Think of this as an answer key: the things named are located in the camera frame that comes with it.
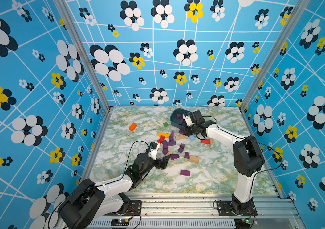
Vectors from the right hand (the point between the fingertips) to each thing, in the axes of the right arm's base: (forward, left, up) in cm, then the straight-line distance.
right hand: (186, 128), depth 96 cm
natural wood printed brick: (-2, +4, -9) cm, 10 cm away
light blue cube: (-4, -4, -5) cm, 8 cm away
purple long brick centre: (-16, +8, -10) cm, 20 cm away
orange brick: (+7, +40, -7) cm, 41 cm away
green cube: (+10, +15, -8) cm, 20 cm away
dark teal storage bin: (+13, +6, -6) cm, 16 cm away
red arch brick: (-4, +18, -7) cm, 19 cm away
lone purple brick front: (-27, +3, -8) cm, 28 cm away
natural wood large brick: (-19, -4, -7) cm, 21 cm away
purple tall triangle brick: (-1, +10, -8) cm, 13 cm away
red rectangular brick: (-6, -14, -7) cm, 16 cm away
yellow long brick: (0, +14, -8) cm, 16 cm away
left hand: (-19, +14, +3) cm, 23 cm away
